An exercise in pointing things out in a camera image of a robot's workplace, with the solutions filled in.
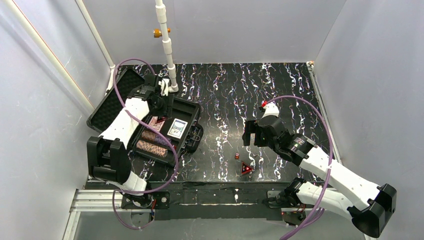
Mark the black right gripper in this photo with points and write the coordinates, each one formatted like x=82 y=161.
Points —
x=251 y=133

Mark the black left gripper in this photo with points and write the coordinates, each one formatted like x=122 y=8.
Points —
x=169 y=104

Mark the orange black poker chip stack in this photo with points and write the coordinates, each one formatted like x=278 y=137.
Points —
x=148 y=135

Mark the red triangular button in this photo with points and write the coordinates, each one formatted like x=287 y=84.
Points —
x=245 y=168
x=160 y=120

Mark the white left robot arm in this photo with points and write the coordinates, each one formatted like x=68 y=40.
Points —
x=107 y=154

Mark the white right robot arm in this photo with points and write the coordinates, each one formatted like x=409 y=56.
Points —
x=367 y=205

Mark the black poker set case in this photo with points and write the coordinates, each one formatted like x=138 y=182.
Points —
x=185 y=110

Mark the red playing card deck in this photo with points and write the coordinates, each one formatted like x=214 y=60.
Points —
x=157 y=126

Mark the blue playing card deck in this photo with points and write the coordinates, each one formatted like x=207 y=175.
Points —
x=177 y=128

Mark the orange blue chip row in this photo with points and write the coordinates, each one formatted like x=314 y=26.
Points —
x=152 y=148

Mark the orange valve knob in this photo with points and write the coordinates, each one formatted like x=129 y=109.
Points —
x=157 y=33

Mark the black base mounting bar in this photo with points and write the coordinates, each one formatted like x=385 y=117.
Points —
x=208 y=200

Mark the white PVC pipe stand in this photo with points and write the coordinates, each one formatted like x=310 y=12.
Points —
x=161 y=14

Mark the white corner pipe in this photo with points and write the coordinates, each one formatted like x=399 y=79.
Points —
x=99 y=41

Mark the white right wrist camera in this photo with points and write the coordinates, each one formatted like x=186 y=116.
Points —
x=270 y=109

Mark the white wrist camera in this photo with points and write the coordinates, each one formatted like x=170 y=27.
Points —
x=270 y=109
x=164 y=86

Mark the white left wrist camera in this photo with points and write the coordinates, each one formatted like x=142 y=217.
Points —
x=164 y=86

